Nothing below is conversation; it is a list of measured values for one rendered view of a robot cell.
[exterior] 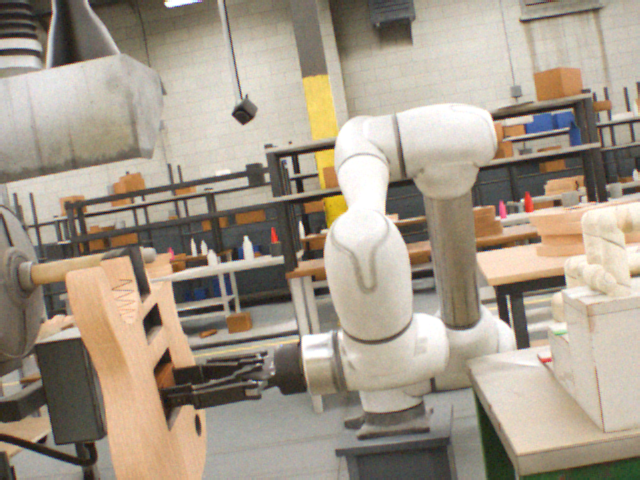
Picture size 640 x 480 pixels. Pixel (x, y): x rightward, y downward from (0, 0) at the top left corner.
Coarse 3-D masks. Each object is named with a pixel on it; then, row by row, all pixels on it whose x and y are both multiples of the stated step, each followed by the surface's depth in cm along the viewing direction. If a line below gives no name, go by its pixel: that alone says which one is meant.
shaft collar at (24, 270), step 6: (24, 264) 119; (30, 264) 119; (36, 264) 122; (18, 270) 119; (24, 270) 119; (30, 270) 119; (18, 276) 118; (24, 276) 118; (30, 276) 119; (24, 282) 118; (30, 282) 119; (24, 288) 119; (30, 288) 119; (36, 288) 120
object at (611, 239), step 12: (600, 228) 98; (612, 228) 97; (600, 240) 98; (612, 240) 97; (624, 240) 98; (612, 252) 97; (624, 252) 97; (612, 264) 97; (624, 264) 97; (624, 276) 97; (624, 288) 97
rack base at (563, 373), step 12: (552, 324) 126; (564, 324) 125; (552, 336) 124; (564, 336) 116; (552, 348) 125; (564, 348) 115; (552, 360) 127; (564, 360) 117; (564, 372) 118; (564, 384) 120
